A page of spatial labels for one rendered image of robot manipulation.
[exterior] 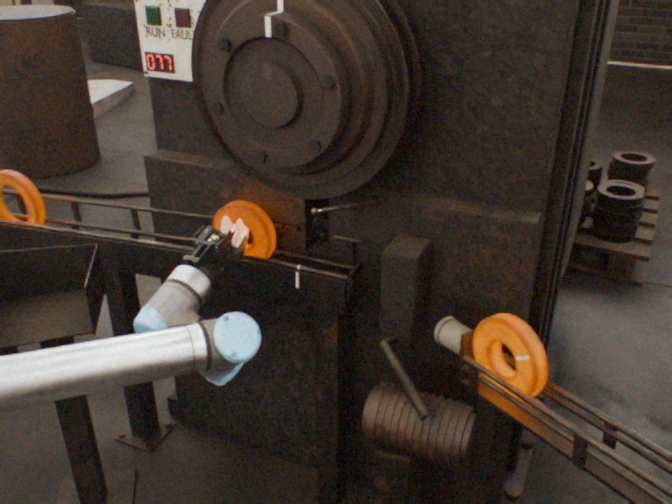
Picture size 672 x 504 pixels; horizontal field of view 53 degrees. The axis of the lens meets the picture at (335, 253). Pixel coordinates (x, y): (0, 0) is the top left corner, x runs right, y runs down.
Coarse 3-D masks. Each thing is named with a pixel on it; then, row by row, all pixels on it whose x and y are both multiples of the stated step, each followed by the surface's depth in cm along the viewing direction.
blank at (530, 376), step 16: (496, 320) 118; (512, 320) 116; (480, 336) 123; (496, 336) 119; (512, 336) 115; (528, 336) 114; (480, 352) 124; (496, 352) 123; (512, 352) 116; (528, 352) 113; (544, 352) 114; (496, 368) 122; (528, 368) 114; (544, 368) 114; (512, 384) 118; (528, 384) 115; (544, 384) 115
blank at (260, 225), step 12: (228, 204) 153; (240, 204) 151; (252, 204) 152; (216, 216) 155; (228, 216) 153; (240, 216) 152; (252, 216) 150; (264, 216) 151; (216, 228) 156; (252, 228) 152; (264, 228) 150; (264, 240) 152; (252, 252) 155; (264, 252) 153
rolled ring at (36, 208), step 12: (0, 180) 181; (12, 180) 179; (24, 180) 180; (0, 192) 187; (24, 192) 179; (36, 192) 181; (0, 204) 188; (36, 204) 180; (0, 216) 187; (12, 216) 189; (36, 216) 182
